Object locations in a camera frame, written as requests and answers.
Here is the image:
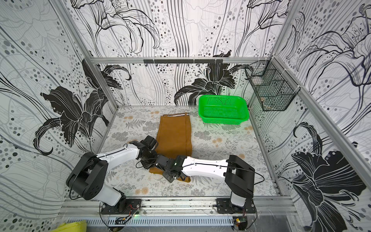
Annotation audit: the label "brown long pants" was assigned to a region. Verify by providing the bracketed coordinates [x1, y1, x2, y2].
[149, 113, 193, 183]

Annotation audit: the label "green plastic basket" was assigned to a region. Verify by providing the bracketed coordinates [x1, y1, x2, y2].
[198, 95, 249, 125]

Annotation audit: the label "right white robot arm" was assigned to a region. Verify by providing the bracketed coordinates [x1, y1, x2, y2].
[155, 155, 255, 208]

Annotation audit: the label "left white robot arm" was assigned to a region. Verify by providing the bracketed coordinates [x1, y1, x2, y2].
[66, 136, 158, 206]

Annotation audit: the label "yellow object at bottom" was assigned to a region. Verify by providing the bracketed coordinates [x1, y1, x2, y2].
[51, 220, 87, 232]

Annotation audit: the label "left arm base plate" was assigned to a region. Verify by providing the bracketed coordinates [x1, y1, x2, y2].
[100, 199, 142, 216]

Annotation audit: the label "slotted cable duct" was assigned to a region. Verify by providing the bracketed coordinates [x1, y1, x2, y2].
[67, 216, 233, 227]

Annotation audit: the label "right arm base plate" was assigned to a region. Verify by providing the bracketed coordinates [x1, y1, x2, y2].
[216, 198, 257, 214]

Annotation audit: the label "aluminium front rail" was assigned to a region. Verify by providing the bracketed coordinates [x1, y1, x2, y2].
[58, 196, 298, 217]

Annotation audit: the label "black wire basket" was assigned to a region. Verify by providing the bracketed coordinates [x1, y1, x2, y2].
[244, 58, 298, 112]

